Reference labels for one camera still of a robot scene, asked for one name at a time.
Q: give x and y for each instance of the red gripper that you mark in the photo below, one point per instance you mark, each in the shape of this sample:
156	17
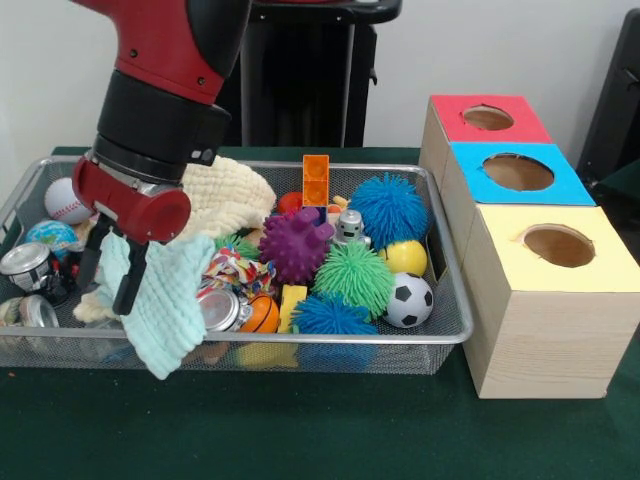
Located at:
140	215

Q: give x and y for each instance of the mint knitted cloth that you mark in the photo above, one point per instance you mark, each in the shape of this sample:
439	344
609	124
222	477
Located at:
165	300

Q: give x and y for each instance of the crushed red silver can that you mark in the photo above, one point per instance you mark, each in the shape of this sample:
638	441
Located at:
220	310

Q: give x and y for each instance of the cream knitted cloth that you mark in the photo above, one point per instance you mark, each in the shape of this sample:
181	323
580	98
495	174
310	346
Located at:
225	190

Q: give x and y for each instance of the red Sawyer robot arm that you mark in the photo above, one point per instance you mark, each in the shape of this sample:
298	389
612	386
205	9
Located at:
165	40

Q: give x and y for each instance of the wooden box with three holes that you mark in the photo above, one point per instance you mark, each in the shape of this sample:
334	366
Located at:
550	340

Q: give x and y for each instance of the crushed black silver can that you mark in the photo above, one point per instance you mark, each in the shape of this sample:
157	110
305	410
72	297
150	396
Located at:
25	262

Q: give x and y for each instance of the orange basketball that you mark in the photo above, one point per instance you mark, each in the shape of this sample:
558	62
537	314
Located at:
262	315

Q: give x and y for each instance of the purple spiky toy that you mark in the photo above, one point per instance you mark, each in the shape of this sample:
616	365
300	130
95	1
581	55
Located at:
295	247

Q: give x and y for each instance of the small blue koosh ball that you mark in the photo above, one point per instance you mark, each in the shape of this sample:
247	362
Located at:
330	315

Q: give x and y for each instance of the green koosh ball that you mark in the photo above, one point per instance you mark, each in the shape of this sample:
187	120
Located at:
352	277

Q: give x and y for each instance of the dark green tablecloth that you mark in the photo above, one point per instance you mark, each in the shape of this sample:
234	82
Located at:
300	435

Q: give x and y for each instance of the large blue koosh ball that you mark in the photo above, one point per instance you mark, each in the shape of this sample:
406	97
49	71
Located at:
390	210

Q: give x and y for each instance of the black and white soccer ball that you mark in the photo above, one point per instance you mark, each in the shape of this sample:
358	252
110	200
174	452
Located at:
407	300

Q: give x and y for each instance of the black upright panel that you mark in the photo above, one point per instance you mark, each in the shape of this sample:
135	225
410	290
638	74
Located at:
615	100

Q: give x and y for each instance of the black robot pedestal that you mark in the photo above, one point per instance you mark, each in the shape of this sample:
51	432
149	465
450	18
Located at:
300	75

